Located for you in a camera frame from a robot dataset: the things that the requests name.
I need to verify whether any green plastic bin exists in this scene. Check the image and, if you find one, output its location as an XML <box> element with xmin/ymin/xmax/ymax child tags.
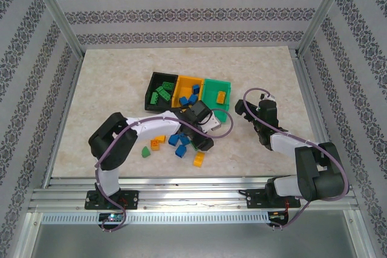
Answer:
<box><xmin>201</xmin><ymin>78</ymin><xmax>233</xmax><ymax>124</ymax></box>

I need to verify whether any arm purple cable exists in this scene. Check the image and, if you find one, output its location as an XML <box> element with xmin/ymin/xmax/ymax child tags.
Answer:
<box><xmin>94</xmin><ymin>108</ymin><xmax>234</xmax><ymax>233</ymax></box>
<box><xmin>242</xmin><ymin>88</ymin><xmax>351</xmax><ymax>231</ymax></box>

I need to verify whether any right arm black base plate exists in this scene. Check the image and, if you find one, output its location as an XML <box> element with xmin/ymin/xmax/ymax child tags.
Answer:
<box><xmin>245</xmin><ymin>188</ymin><xmax>302</xmax><ymax>210</ymax></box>

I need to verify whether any slotted grey cable duct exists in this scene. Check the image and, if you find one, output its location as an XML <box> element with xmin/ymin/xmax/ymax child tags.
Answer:
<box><xmin>41</xmin><ymin>211</ymin><xmax>271</xmax><ymax>224</ymax></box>

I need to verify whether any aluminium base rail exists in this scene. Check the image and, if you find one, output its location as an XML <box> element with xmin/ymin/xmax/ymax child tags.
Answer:
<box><xmin>28</xmin><ymin>176</ymin><xmax>360</xmax><ymax>214</ymax></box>

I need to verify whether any right aluminium side rail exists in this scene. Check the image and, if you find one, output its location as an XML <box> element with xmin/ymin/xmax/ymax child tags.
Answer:
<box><xmin>293</xmin><ymin>48</ymin><xmax>347</xmax><ymax>188</ymax></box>

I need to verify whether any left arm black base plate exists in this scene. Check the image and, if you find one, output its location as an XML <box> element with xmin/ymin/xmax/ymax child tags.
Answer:
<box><xmin>84</xmin><ymin>190</ymin><xmax>140</xmax><ymax>210</ymax></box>

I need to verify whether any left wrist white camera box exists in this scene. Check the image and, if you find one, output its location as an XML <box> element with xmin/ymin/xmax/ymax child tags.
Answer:
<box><xmin>200</xmin><ymin>114</ymin><xmax>221</xmax><ymax>132</ymax></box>

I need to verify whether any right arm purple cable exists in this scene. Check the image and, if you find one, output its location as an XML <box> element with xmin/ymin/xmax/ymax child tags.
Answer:
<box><xmin>242</xmin><ymin>88</ymin><xmax>351</xmax><ymax>231</ymax></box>

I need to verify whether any black plastic bin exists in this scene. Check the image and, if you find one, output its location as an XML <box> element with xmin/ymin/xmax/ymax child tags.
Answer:
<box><xmin>144</xmin><ymin>71</ymin><xmax>179</xmax><ymax>112</ymax></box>

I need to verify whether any left aluminium frame post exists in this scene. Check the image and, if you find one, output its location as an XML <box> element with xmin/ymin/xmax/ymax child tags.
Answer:
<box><xmin>25</xmin><ymin>0</ymin><xmax>86</xmax><ymax>59</ymax></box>

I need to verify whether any circuit board with green light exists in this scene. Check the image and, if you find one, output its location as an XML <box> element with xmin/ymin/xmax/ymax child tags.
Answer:
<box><xmin>99</xmin><ymin>213</ymin><xmax>125</xmax><ymax>222</ymax></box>

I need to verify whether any right aluminium frame post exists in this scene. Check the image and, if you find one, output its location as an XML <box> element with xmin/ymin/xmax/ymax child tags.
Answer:
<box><xmin>296</xmin><ymin>0</ymin><xmax>354</xmax><ymax>58</ymax></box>

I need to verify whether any aluminium frame post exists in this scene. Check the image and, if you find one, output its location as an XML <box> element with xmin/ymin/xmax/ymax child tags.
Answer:
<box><xmin>25</xmin><ymin>0</ymin><xmax>86</xmax><ymax>59</ymax></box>
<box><xmin>296</xmin><ymin>0</ymin><xmax>354</xmax><ymax>58</ymax></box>

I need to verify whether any aluminium side rail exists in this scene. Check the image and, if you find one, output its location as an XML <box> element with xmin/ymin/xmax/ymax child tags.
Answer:
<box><xmin>293</xmin><ymin>48</ymin><xmax>347</xmax><ymax>188</ymax></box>
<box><xmin>41</xmin><ymin>55</ymin><xmax>85</xmax><ymax>188</ymax></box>

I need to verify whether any yellow plastic bin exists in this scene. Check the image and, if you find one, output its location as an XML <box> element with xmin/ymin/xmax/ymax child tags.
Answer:
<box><xmin>171</xmin><ymin>75</ymin><xmax>206</xmax><ymax>109</ymax></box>

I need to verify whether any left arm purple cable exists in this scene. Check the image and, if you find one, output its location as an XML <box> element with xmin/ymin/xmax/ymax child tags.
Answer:
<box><xmin>94</xmin><ymin>108</ymin><xmax>234</xmax><ymax>233</ymax></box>

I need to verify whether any left aluminium side rail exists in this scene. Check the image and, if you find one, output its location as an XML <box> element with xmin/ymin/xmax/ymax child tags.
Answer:
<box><xmin>41</xmin><ymin>55</ymin><xmax>85</xmax><ymax>188</ymax></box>

